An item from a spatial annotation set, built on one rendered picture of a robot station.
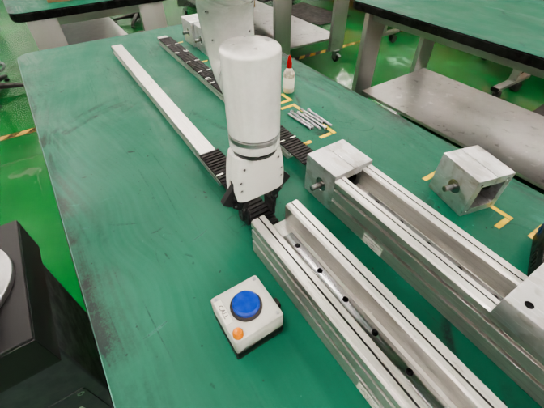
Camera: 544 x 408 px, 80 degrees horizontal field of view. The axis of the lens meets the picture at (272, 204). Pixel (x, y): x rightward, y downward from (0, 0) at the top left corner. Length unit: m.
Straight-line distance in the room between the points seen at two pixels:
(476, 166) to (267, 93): 0.47
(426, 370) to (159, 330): 0.39
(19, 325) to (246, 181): 0.37
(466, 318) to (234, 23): 0.56
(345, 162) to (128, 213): 0.47
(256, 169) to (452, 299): 0.37
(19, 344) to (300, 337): 0.38
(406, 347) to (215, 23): 0.52
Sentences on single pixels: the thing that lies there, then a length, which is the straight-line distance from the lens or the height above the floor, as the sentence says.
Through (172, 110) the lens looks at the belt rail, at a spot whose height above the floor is 0.81.
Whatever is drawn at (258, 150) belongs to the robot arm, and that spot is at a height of 0.98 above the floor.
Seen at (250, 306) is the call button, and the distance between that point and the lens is 0.48.
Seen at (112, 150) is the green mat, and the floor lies 0.78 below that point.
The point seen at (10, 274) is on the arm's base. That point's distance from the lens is 0.62.
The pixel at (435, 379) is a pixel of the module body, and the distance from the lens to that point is 0.51.
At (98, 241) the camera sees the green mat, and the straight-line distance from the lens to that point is 0.72.
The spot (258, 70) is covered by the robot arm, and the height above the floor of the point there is 1.11.
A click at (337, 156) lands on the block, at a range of 0.69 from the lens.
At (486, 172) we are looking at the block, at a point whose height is 0.87.
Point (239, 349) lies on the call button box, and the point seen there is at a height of 0.82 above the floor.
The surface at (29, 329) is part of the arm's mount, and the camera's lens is 0.55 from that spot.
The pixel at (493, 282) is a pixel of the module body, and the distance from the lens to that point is 0.62.
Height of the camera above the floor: 1.28
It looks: 45 degrees down
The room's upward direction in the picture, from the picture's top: straight up
